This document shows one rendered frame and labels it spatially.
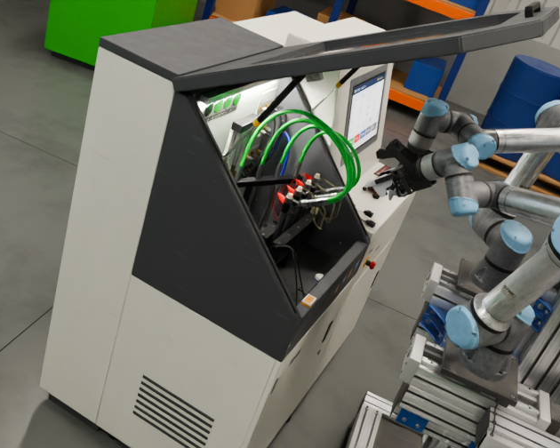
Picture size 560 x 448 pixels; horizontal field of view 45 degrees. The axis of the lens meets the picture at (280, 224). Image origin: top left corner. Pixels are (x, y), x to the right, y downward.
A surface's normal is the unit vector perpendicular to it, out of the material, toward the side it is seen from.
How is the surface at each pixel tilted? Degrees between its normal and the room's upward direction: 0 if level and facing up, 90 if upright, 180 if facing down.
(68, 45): 90
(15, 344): 0
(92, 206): 90
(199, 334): 90
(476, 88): 90
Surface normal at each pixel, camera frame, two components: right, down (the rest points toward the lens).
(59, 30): -0.18, 0.44
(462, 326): -0.88, 0.11
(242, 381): -0.43, 0.33
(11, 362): 0.29, -0.83
